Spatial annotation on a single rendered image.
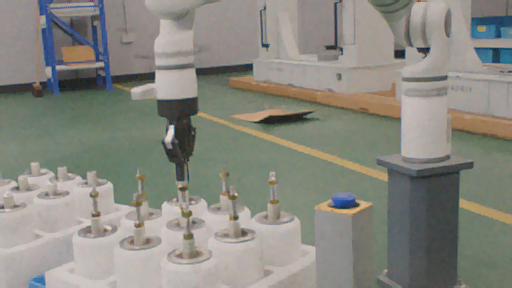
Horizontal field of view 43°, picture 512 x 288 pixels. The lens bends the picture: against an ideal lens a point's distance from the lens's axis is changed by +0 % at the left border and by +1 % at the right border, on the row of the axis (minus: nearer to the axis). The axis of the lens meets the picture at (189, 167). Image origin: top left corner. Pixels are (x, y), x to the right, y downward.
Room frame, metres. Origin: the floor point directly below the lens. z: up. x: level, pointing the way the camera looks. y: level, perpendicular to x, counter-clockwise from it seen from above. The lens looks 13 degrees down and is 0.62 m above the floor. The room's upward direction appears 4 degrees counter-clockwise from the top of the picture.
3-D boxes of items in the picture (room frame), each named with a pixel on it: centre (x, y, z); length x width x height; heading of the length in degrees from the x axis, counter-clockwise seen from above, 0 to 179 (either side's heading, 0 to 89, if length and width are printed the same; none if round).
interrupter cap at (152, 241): (1.08, 0.10, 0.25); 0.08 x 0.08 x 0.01
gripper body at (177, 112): (1.17, 0.01, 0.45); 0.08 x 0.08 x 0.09
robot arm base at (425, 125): (1.37, -0.51, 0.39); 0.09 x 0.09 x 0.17; 17
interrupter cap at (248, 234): (1.08, -0.07, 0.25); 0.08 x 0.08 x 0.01
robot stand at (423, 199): (1.37, -0.51, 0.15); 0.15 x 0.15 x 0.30; 17
